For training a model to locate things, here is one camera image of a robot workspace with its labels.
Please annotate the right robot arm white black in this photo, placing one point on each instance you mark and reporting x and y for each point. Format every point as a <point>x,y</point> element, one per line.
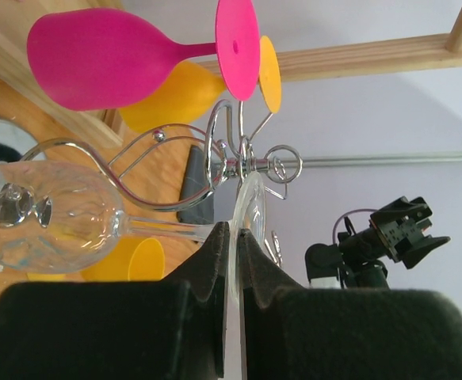
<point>326,267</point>

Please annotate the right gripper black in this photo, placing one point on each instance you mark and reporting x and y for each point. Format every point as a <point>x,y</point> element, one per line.
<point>396,231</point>

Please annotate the chrome wine glass rack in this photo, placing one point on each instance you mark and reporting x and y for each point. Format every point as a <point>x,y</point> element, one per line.
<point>217,167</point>

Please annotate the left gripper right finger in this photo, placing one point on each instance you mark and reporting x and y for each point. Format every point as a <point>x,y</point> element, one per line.
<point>293,332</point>

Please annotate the clear wine glass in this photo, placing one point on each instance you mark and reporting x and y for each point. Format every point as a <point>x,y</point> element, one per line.
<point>57,217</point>

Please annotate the yellow wine glass back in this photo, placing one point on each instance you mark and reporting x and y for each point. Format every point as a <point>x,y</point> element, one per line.
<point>191,89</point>

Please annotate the wooden clothes stand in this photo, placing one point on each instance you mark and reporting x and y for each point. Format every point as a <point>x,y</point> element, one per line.
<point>378,57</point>

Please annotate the yellow wine glass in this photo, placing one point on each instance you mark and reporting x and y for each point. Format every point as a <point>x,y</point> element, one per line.
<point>133,259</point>
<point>191,89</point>

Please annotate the pink plastic wine glass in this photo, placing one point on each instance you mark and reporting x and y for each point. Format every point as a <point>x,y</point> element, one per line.
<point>102,58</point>

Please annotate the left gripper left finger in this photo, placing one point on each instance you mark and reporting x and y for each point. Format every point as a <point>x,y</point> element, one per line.
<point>166,329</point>

